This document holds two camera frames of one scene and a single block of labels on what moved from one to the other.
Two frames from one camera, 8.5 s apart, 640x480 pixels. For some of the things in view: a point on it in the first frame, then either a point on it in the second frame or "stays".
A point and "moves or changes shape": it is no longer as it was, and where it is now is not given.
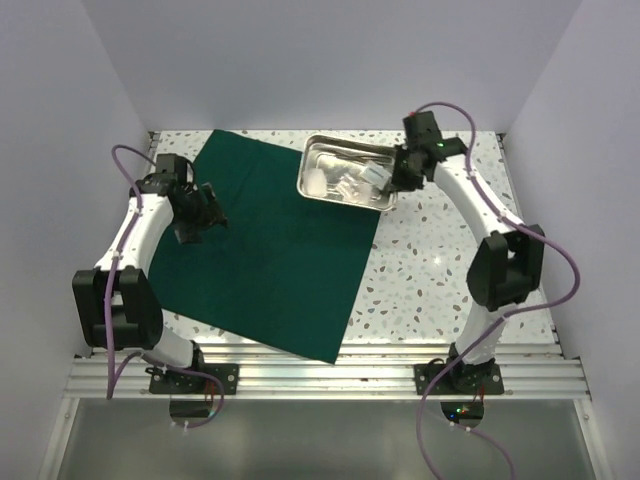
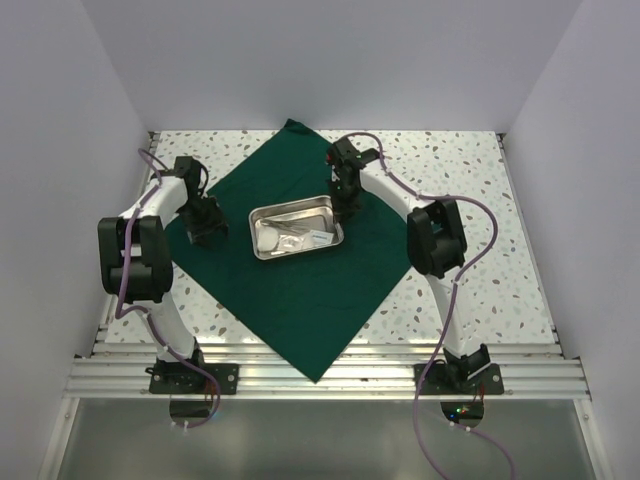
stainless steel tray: x=347 y=171 to x=293 y=227
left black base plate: x=163 y=381 stays
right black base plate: x=459 y=379 stays
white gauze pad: x=314 y=182 to x=268 y=238
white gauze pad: x=364 y=192 to x=308 y=241
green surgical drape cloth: x=284 y=271 moves or changes shape
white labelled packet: x=376 y=174 moves or changes shape
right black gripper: x=399 y=182 to x=342 y=210
